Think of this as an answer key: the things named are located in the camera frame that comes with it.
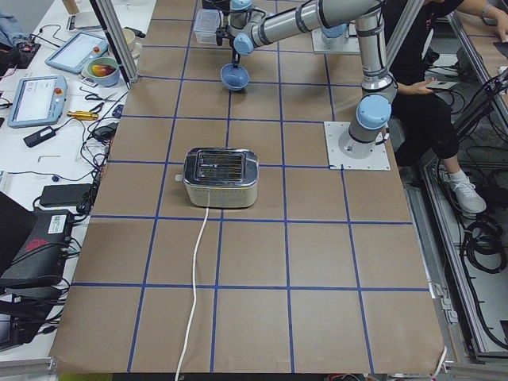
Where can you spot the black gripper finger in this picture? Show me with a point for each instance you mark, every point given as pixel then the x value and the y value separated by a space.
pixel 236 59

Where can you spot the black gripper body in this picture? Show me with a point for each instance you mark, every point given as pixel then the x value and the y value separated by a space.
pixel 236 58

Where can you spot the blue bowl with fruit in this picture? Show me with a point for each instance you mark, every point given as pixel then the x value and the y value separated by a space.
pixel 104 71

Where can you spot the clear plastic food container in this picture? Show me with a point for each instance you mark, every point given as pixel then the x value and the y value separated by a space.
pixel 205 25

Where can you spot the cream mug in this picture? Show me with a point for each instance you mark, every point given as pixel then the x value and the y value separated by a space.
pixel 133 45

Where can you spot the silver cream toaster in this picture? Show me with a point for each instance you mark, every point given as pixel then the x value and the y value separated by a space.
pixel 222 178

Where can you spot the black scissors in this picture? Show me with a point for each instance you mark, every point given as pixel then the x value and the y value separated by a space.
pixel 98 97

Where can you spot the upper blue teach pendant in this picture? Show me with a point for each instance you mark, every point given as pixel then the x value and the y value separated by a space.
pixel 76 52

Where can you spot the blue teach pendant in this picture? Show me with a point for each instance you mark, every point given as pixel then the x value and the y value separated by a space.
pixel 76 52
pixel 38 101

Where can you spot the yellow screwdriver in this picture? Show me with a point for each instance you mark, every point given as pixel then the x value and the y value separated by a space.
pixel 84 116

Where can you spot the lower blue teach pendant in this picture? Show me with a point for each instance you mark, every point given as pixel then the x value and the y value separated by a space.
pixel 38 101

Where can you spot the black tablet in hand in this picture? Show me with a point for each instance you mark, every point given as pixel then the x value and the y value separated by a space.
pixel 440 85

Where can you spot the seated person in black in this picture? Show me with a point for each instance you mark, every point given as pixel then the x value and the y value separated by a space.
pixel 426 116

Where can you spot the black power adapter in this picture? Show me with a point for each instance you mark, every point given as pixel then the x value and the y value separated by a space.
pixel 39 136

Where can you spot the white allen key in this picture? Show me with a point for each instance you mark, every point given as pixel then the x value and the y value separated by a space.
pixel 47 157

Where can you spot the black flat device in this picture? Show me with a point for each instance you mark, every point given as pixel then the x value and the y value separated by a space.
pixel 63 194

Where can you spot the white sneaker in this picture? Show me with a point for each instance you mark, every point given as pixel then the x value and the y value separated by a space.
pixel 468 198

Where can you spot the black computer box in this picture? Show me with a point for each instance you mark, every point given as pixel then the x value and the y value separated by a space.
pixel 41 259

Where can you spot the aluminium frame post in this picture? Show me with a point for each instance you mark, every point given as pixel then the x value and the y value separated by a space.
pixel 106 15

